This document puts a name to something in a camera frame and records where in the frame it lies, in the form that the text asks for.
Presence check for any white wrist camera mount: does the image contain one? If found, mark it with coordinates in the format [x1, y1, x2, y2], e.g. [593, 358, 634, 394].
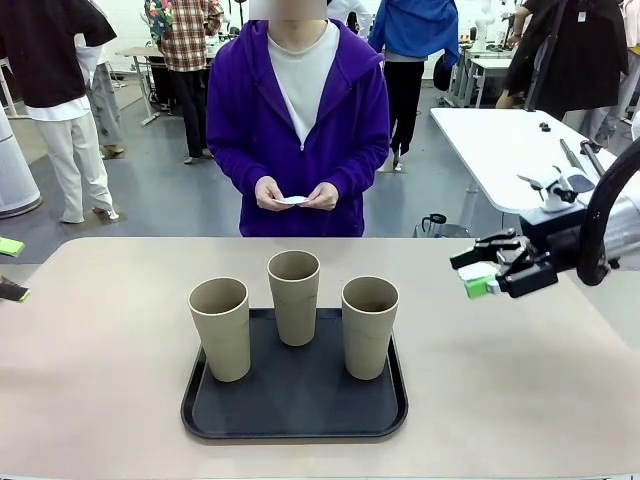
[517, 165, 596, 212]

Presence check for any white side table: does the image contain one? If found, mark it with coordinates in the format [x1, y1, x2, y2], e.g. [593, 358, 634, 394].
[429, 107, 621, 239]

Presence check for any black plastic serving tray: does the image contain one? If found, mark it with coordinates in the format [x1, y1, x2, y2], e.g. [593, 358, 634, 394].
[180, 307, 409, 441]

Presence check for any person's left hand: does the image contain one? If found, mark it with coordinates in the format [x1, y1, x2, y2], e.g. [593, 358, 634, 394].
[299, 183, 340, 212]

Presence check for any person's left forearm purple sleeve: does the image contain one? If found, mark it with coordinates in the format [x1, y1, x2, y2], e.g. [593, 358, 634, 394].
[322, 134, 391, 201]

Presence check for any person in plaid shirt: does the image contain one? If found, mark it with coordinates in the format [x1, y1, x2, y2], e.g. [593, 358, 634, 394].
[144, 0, 224, 165]

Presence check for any person's right forearm purple sleeve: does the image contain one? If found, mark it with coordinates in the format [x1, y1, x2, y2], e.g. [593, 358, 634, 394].
[207, 132, 277, 194]

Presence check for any wood top background table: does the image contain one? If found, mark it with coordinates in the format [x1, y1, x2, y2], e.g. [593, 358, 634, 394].
[115, 46, 167, 126]

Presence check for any beige tall cup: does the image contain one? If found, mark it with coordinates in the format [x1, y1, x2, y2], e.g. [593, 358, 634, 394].
[187, 277, 250, 384]
[341, 275, 400, 381]
[266, 249, 321, 347]

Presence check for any person in white top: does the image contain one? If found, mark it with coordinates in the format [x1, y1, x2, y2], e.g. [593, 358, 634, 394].
[327, 0, 374, 41]

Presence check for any person in black shirt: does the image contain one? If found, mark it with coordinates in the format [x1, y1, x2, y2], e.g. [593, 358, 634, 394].
[0, 0, 121, 225]

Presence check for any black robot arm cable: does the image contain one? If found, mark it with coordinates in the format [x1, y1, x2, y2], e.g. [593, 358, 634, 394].
[574, 148, 640, 287]

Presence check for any person in black coat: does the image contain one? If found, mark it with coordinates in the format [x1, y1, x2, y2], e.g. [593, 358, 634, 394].
[494, 0, 630, 151]

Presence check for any person in purple hoodie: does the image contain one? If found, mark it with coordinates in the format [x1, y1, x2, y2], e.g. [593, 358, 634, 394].
[206, 17, 391, 239]

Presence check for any black lidded jug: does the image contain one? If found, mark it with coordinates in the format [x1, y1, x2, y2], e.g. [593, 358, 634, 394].
[419, 213, 471, 239]

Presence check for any black rod with clamp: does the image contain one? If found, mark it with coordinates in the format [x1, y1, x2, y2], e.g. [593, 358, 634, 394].
[579, 139, 607, 177]

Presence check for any person in grey trousers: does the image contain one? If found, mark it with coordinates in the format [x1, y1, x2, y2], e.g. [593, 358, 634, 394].
[74, 0, 125, 157]

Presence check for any white cylindrical appliance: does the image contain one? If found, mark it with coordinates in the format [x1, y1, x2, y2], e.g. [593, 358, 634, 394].
[0, 107, 43, 219]

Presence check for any person in blue jacket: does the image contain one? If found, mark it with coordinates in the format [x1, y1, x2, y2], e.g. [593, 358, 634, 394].
[367, 0, 460, 171]

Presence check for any white background desk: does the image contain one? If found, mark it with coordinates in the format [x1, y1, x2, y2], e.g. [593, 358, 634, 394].
[449, 47, 517, 109]

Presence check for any person's right hand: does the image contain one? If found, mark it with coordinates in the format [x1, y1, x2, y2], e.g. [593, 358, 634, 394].
[254, 177, 287, 212]

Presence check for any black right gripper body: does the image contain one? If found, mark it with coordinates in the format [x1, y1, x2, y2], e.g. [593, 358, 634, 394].
[519, 207, 601, 274]

